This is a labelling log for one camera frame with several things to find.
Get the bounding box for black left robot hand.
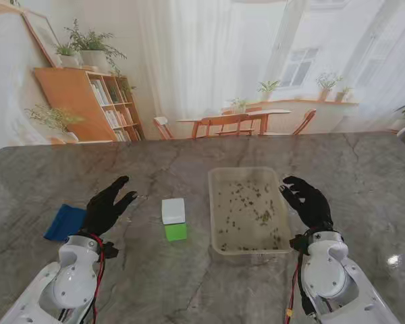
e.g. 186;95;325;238
78;175;138;241

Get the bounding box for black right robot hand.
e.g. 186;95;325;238
278;175;335;234

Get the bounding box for blue plastic scraper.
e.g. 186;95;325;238
43;203;88;242

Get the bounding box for white square jar lid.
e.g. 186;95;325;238
161;198;186;225

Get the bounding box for green square glass jar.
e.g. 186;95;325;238
164;222;189;242

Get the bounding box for scattered green beans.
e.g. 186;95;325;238
218;180;281;252

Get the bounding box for translucent plastic baking tray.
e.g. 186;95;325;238
207;166;293;254

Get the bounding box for leafy potted plant beside bookshelf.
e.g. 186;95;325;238
24;104;85;142

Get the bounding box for white seat wooden chair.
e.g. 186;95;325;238
153;116;175;141

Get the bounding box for white wooden dining table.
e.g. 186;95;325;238
175;108;292;139

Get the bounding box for small windowsill plant orange pot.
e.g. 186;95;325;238
335;86;354;103

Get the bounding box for tall windowsill plant orange pot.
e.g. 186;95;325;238
315;72;344;101

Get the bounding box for wooden bookshelf with books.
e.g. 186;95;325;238
32;66;146;142

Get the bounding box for small table plant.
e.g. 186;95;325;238
227;97;250;114

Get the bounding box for wooden slat back chair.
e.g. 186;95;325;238
191;113;250;139

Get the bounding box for broad leaf windowsill plant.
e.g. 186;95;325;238
256;80;281;102

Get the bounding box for large potted plant white pot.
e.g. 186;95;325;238
64;18;128;74

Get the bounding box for small potted plant white pot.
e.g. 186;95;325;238
53;43;82;68

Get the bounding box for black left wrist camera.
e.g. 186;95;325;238
103;241;119;260

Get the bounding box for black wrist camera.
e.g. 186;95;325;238
289;234;308;252
103;241;119;260

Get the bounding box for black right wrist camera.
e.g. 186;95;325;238
289;234;308;252

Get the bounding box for red black left arm cable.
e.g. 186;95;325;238
55;236;119;324

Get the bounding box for red black arm cable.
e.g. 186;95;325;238
55;236;119;324
285;232;317;324

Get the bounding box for red black right arm cable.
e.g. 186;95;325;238
285;232;317;324

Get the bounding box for wooden picture frame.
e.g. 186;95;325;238
22;9;63;68

